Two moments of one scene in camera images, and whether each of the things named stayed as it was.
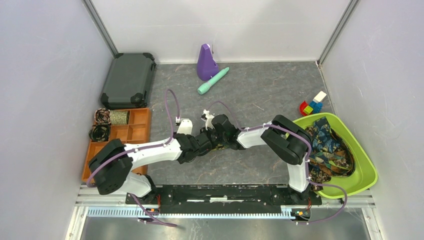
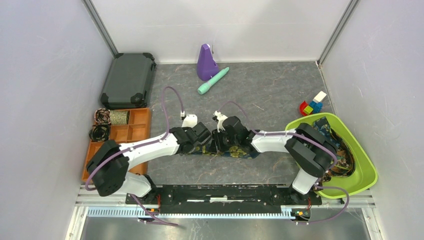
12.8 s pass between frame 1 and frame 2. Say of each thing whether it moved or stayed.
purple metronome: stayed
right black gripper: stayed
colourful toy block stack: stayed
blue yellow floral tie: moved
